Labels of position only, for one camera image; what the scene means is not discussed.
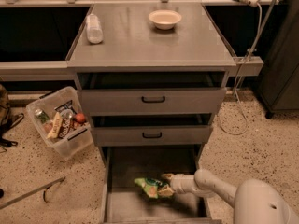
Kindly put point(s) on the dark backpack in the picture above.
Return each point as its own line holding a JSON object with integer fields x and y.
{"x": 7, "y": 120}

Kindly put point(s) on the metal bar on floor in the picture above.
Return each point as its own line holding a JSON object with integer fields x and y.
{"x": 32, "y": 192}

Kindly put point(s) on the top grey drawer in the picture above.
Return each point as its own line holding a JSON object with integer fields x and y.
{"x": 151, "y": 102}

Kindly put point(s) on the white paper bowl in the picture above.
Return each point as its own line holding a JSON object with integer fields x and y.
{"x": 165, "y": 19}

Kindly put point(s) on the yellow snack box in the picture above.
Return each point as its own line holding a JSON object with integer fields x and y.
{"x": 56, "y": 125}

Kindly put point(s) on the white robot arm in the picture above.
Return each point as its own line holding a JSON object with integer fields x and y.
{"x": 253, "y": 201}

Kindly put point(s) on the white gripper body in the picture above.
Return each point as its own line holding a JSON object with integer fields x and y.
{"x": 179, "y": 183}

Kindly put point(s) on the grey drawer cabinet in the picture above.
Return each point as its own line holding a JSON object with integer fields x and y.
{"x": 136, "y": 56}

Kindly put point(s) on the grey drawer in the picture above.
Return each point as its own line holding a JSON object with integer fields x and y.
{"x": 151, "y": 102}
{"x": 125, "y": 203}
{"x": 151, "y": 136}

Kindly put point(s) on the clear plastic storage bin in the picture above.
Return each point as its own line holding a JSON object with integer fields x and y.
{"x": 74, "y": 142}

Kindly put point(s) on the black chip bag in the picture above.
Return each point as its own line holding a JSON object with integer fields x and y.
{"x": 67, "y": 105}

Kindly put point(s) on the middle grey drawer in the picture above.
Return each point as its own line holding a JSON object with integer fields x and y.
{"x": 151, "y": 136}

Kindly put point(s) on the green soda can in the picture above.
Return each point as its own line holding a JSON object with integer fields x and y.
{"x": 42, "y": 116}

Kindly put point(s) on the dark rolling cabinet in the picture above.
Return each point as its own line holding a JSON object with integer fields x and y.
{"x": 278, "y": 86}

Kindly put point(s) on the brown snack packet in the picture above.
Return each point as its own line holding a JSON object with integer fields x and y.
{"x": 66, "y": 128}

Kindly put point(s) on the red apple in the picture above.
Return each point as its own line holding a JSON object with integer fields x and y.
{"x": 80, "y": 118}

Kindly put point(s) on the bottom grey drawer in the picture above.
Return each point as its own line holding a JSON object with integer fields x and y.
{"x": 125, "y": 203}

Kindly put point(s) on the green rice chip bag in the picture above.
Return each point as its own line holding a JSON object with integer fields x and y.
{"x": 150, "y": 186}

